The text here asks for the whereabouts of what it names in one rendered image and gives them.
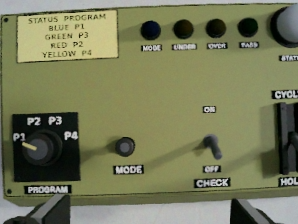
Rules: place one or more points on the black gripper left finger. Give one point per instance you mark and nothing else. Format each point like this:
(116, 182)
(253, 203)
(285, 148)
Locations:
(55, 211)

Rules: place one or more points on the olive green control panel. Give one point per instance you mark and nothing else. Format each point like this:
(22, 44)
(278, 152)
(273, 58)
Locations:
(167, 93)

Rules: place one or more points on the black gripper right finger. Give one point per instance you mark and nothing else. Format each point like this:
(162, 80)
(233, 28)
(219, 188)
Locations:
(242, 212)

